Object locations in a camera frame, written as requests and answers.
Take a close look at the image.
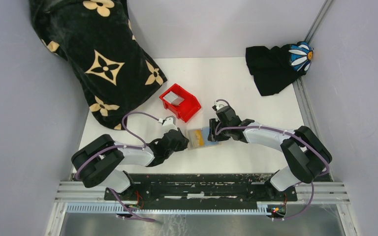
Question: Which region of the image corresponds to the yellow credit card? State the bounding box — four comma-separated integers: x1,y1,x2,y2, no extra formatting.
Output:
188,129,205,148

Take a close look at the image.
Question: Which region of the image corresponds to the red plastic bin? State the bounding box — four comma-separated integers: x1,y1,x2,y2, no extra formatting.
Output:
159,84,202,123

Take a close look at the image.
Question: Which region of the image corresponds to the stack of credit cards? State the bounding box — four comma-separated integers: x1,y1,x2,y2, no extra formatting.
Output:
163,91,184,106

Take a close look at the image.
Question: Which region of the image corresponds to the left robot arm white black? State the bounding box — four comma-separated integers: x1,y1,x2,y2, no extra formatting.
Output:
71,129,189,200

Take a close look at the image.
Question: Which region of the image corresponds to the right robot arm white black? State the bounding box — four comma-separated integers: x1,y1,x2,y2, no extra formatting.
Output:
208,103,332,201

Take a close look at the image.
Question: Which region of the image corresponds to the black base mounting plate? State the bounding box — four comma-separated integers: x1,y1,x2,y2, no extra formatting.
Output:
118,174,299,210

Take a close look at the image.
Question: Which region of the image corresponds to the black cloth with daisy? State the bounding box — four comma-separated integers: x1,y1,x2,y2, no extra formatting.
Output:
245,41,314,96

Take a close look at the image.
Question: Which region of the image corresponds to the black blanket with beige flowers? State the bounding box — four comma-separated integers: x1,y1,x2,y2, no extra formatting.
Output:
29,0,167,130

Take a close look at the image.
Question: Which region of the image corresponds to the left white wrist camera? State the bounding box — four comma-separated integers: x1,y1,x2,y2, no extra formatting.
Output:
158,116,178,133

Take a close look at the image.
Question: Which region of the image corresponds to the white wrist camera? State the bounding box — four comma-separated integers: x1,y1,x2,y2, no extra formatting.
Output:
212,101,229,112
158,116,178,133

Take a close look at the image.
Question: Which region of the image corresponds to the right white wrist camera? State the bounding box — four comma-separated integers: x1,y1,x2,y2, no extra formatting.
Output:
212,101,229,112

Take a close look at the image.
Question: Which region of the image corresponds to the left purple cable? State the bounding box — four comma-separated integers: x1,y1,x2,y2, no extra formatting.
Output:
75,111,163,224

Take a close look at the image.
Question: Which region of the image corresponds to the slotted grey cable duct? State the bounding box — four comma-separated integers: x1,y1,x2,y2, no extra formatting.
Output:
66,203,271,216

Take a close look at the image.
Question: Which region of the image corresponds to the aluminium rail frame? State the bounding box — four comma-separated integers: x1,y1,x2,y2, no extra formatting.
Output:
45,0,359,236

